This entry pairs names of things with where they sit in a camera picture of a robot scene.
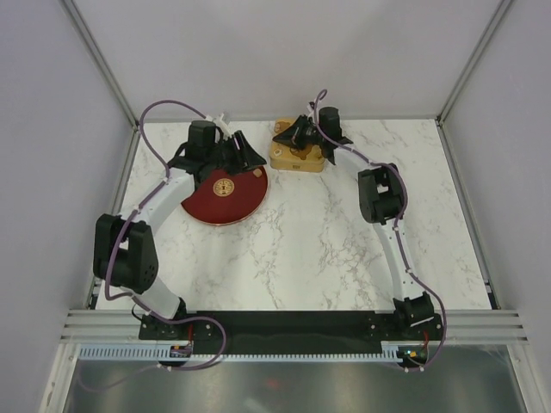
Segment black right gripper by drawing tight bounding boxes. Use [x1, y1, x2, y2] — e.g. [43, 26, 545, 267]
[273, 115, 325, 151]

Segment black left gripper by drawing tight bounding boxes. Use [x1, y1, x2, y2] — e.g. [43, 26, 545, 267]
[206, 131, 266, 177]

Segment silver tin lid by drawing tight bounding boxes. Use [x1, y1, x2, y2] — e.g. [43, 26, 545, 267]
[269, 118, 325, 160]

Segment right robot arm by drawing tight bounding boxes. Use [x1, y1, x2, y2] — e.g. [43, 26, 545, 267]
[272, 107, 436, 340]

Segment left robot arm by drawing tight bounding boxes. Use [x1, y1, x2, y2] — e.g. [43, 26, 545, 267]
[92, 119, 266, 339]

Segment gold chocolate tin box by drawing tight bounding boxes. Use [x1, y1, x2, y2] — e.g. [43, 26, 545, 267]
[270, 158, 325, 173]

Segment red round tray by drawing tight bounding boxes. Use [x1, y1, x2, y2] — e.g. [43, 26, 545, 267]
[182, 166, 269, 226]

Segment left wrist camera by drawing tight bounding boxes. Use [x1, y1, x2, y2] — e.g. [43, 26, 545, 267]
[205, 113, 232, 137]

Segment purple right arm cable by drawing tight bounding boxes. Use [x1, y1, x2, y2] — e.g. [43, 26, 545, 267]
[313, 89, 449, 371]

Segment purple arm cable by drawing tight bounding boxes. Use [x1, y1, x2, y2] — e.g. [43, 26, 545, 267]
[102, 99, 220, 302]
[313, 89, 449, 371]

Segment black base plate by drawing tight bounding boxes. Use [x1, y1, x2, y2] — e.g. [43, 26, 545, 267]
[139, 311, 443, 353]

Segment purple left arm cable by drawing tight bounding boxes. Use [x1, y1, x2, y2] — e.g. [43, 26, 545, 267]
[102, 99, 220, 302]

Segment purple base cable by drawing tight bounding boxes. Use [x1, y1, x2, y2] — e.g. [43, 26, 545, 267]
[157, 316, 227, 373]

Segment aluminium frame rail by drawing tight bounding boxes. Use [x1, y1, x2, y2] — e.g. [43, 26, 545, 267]
[60, 310, 528, 345]

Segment white slotted cable duct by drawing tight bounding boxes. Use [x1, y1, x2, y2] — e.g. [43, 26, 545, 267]
[77, 342, 427, 363]

